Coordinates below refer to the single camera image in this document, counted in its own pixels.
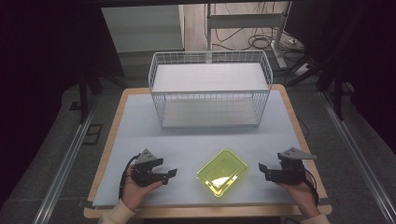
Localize white power strip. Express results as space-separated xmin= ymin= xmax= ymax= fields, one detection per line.
xmin=292 ymin=63 xmax=314 ymax=77

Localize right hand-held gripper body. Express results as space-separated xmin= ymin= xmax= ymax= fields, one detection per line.
xmin=272 ymin=147 xmax=318 ymax=187

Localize black metal stand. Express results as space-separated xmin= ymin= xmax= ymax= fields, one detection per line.
xmin=316 ymin=59 xmax=354 ymax=121
xmin=69 ymin=69 xmax=106 ymax=125

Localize person's left hand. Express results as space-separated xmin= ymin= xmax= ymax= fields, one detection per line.
xmin=120 ymin=163 xmax=163 ymax=213

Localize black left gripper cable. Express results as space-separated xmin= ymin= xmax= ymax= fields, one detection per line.
xmin=118 ymin=153 xmax=142 ymax=201

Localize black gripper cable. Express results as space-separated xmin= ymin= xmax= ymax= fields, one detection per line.
xmin=118 ymin=153 xmax=142 ymax=201
xmin=303 ymin=168 xmax=320 ymax=208

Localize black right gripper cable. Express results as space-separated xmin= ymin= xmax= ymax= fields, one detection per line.
xmin=303 ymin=168 xmax=320 ymax=208

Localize white wire shelf rack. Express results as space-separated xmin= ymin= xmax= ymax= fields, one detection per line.
xmin=148 ymin=49 xmax=275 ymax=130

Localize yellow-green plastic tray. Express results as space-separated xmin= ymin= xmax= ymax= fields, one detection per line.
xmin=195 ymin=148 xmax=249 ymax=199

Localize person's right hand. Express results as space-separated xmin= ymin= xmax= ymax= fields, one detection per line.
xmin=277 ymin=171 xmax=321 ymax=218

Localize white metal desk frame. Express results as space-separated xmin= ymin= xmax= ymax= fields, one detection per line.
xmin=205 ymin=1 xmax=293 ymax=70

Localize aluminium floor rail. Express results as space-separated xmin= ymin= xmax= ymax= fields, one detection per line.
xmin=32 ymin=94 xmax=100 ymax=224
xmin=318 ymin=91 xmax=396 ymax=224

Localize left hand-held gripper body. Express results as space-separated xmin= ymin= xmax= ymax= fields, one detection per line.
xmin=130 ymin=148 xmax=164 ymax=188

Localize black floor cables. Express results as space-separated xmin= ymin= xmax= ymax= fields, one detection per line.
xmin=214 ymin=27 xmax=307 ymax=63

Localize grey table mat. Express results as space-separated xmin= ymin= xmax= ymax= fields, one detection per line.
xmin=92 ymin=89 xmax=313 ymax=210

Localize white cabinet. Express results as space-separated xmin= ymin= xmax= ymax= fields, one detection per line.
xmin=100 ymin=4 xmax=187 ymax=54

